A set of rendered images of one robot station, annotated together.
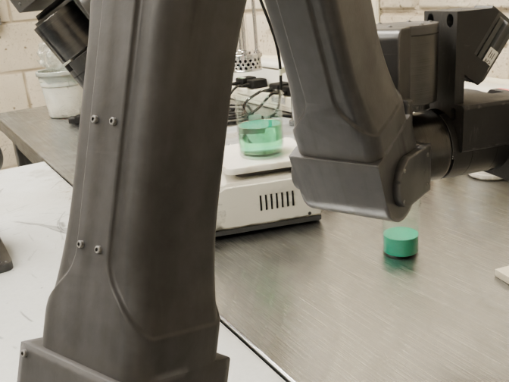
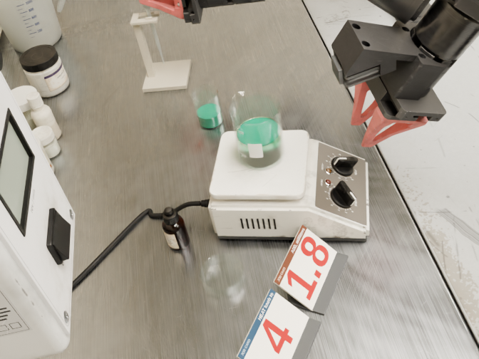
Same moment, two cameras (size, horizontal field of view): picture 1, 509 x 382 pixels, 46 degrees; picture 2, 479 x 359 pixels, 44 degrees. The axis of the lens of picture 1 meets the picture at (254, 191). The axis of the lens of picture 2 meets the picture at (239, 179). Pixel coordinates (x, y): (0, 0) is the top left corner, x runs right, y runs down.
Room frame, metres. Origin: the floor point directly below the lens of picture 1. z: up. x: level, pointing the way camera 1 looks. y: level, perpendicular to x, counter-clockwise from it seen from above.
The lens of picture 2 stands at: (1.27, 0.21, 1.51)
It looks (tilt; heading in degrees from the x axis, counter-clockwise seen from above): 45 degrees down; 208
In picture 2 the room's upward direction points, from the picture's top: 11 degrees counter-clockwise
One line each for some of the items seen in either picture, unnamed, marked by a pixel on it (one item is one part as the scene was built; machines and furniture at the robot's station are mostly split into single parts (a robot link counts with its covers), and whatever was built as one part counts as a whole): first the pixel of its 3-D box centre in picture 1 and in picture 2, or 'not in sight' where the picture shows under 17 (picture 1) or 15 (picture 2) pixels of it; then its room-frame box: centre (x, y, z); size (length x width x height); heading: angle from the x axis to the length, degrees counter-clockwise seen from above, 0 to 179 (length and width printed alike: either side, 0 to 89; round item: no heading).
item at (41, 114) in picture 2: not in sight; (42, 116); (0.70, -0.42, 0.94); 0.03 x 0.03 x 0.09
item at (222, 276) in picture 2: not in sight; (222, 276); (0.90, -0.03, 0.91); 0.06 x 0.06 x 0.02
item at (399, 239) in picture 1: (401, 227); (207, 107); (0.62, -0.16, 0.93); 0.04 x 0.04 x 0.06
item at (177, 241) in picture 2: not in sight; (173, 226); (0.86, -0.11, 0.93); 0.03 x 0.03 x 0.07
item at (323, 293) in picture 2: not in sight; (312, 268); (0.87, 0.08, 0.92); 0.09 x 0.06 x 0.04; 174
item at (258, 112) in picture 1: (261, 125); (257, 131); (0.76, -0.02, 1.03); 0.07 x 0.06 x 0.08; 52
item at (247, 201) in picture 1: (245, 188); (283, 186); (0.77, 0.01, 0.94); 0.22 x 0.13 x 0.08; 102
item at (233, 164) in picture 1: (260, 154); (261, 164); (0.78, -0.01, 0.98); 0.12 x 0.12 x 0.01; 11
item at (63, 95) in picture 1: (64, 75); not in sight; (1.66, 0.49, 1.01); 0.14 x 0.14 x 0.21
